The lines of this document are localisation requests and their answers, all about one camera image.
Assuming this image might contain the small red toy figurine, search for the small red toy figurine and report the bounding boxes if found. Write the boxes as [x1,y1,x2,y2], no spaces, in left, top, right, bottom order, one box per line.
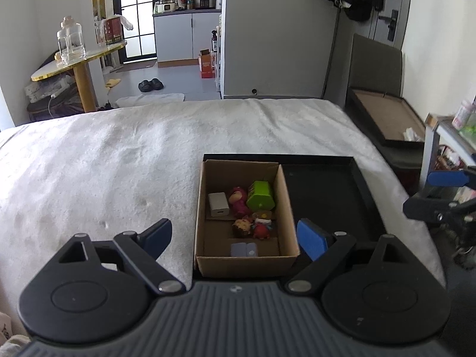
[252,210,275,241]

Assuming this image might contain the clear glass jar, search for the clear glass jar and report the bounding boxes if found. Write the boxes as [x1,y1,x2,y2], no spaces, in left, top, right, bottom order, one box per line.
[57,16,87,65]

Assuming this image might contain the black door handle lock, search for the black door handle lock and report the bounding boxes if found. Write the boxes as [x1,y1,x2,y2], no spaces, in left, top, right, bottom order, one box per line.
[378,9,400,42]

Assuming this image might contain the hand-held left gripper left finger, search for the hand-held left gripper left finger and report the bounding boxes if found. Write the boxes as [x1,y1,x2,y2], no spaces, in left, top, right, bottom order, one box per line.
[56,219,187,296]

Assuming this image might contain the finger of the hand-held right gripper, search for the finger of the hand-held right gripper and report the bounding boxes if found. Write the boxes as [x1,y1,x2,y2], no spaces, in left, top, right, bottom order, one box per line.
[427,170,476,188]
[403,192,476,224]

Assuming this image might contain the black slippers pair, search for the black slippers pair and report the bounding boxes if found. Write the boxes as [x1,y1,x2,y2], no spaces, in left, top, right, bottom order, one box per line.
[138,78,164,93]

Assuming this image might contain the cluttered metal shelf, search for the cluttered metal shelf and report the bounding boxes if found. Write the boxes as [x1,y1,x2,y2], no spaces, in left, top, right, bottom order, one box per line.
[419,97,476,198]

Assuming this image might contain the dark stool with clutter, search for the dark stool with clutter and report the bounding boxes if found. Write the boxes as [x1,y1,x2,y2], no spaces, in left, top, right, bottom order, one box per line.
[24,76,87,123]

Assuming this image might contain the white charger cube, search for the white charger cube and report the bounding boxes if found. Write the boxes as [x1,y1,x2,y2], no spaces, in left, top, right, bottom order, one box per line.
[208,192,228,218]

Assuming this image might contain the white kitchen cabinet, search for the white kitchen cabinet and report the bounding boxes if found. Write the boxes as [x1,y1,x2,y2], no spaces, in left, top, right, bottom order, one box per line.
[152,9,223,68]

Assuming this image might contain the grey upholstered board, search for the grey upholstered board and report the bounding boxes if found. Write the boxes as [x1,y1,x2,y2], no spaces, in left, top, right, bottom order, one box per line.
[350,33,404,99]

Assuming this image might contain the green toy house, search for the green toy house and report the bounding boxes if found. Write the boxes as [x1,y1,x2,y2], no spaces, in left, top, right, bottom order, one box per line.
[247,180,276,211]

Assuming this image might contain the black frame with brown board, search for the black frame with brown board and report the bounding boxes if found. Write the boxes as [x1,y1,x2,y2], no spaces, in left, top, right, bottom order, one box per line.
[345,87,427,148]

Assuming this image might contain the brown cardboard box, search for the brown cardboard box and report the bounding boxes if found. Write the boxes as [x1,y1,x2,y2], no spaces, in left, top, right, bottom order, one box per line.
[193,159,301,278]

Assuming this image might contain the grey-blue small plastic case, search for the grey-blue small plastic case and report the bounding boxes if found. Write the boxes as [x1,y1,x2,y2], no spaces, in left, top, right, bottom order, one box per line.
[230,242,259,258]

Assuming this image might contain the orange carton box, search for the orange carton box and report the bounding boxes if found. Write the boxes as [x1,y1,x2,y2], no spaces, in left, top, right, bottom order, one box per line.
[197,49,216,79]

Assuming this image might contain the black shallow tray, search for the black shallow tray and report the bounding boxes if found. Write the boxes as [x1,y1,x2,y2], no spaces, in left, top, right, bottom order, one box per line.
[203,153,387,248]

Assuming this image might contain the round gold-edged table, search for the round gold-edged table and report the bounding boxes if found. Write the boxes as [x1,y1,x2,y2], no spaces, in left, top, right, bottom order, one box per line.
[30,39,128,114]

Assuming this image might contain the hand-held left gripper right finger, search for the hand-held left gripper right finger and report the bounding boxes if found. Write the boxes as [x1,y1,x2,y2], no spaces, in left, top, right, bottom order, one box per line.
[286,219,413,294]

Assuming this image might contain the black-framed glass door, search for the black-framed glass door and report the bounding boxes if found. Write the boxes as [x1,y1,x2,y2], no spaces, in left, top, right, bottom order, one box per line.
[112,0,159,62]

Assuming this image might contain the pink-haired doll figurine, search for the pink-haired doll figurine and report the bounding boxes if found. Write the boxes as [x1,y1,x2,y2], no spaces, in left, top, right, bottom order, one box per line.
[228,187,249,218]

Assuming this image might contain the brown-haired doll figurine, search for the brown-haired doll figurine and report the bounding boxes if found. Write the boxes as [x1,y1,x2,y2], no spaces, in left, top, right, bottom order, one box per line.
[232,217,254,238]

